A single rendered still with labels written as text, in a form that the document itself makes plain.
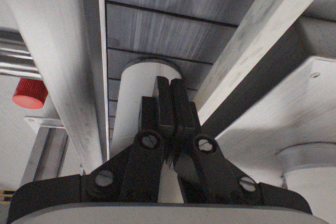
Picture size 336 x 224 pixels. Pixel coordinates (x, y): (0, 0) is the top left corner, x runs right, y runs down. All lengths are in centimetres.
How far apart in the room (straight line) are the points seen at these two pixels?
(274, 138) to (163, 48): 24
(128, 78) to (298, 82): 15
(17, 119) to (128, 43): 33
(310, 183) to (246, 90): 18
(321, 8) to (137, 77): 17
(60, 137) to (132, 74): 29
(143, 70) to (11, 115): 32
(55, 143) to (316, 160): 41
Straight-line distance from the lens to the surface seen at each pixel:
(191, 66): 18
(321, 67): 22
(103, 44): 17
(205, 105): 16
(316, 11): 24
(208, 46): 16
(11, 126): 50
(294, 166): 40
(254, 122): 29
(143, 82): 15
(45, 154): 44
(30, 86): 31
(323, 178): 39
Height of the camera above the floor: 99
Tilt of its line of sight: 31 degrees down
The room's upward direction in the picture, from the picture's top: 180 degrees counter-clockwise
